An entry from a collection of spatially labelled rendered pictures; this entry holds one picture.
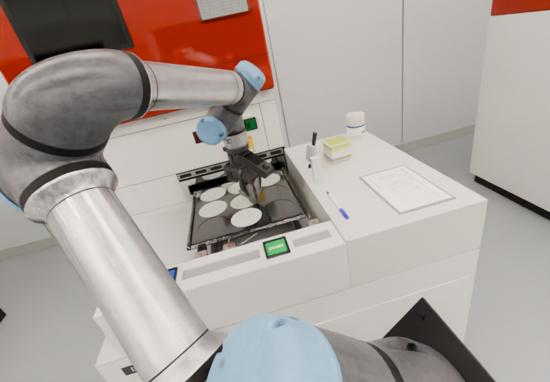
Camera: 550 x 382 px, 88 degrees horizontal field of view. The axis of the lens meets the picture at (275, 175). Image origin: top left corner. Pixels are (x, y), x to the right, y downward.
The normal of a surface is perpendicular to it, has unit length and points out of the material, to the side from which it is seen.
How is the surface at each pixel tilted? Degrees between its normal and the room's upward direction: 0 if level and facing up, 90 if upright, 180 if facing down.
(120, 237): 45
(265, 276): 90
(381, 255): 90
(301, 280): 90
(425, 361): 29
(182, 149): 90
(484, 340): 0
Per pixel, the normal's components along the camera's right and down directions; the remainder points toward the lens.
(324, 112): 0.19, 0.41
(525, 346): -0.19, -0.88
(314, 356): 0.54, -0.76
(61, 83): 0.36, -0.18
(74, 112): 0.62, 0.29
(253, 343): -0.72, -0.52
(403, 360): 0.24, -0.95
